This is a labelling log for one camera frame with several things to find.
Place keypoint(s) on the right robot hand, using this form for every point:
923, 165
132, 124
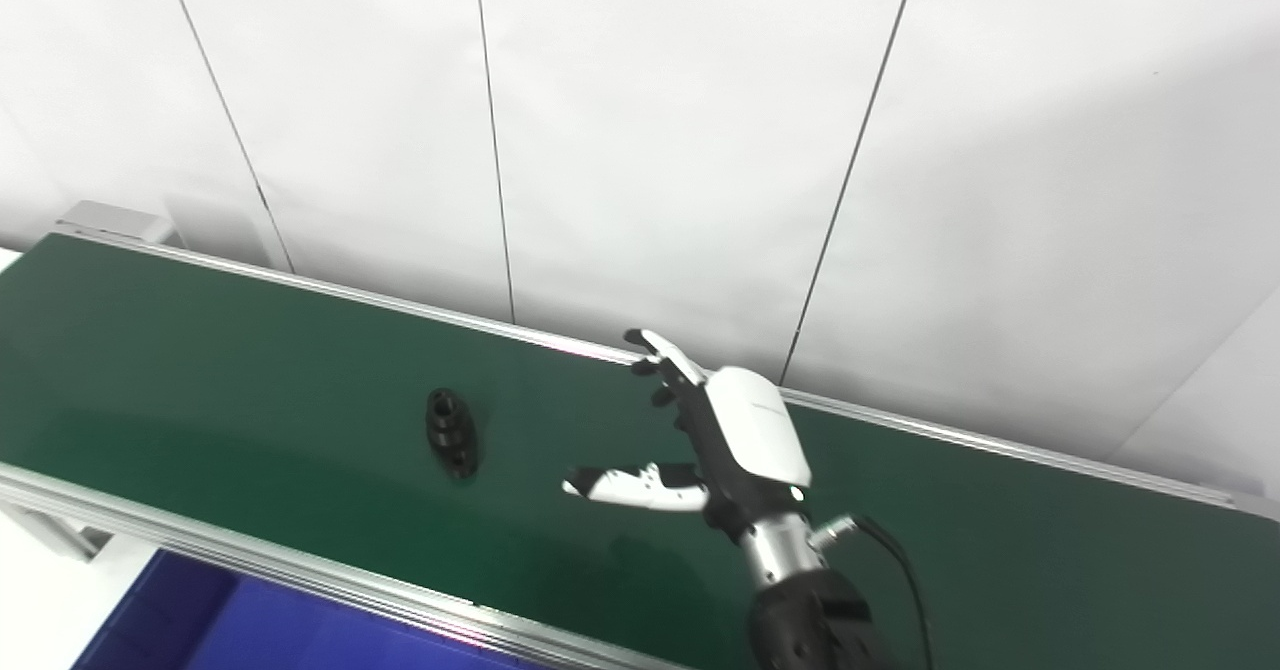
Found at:
755, 430

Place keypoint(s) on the black oblong part with holes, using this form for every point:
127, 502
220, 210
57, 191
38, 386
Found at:
452, 432

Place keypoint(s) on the green conveyor belt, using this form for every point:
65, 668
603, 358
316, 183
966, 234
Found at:
250, 370
300, 575

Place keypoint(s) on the blue plastic bin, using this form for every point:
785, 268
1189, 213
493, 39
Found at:
250, 630

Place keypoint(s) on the aluminium conveyor leg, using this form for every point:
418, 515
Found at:
50, 530

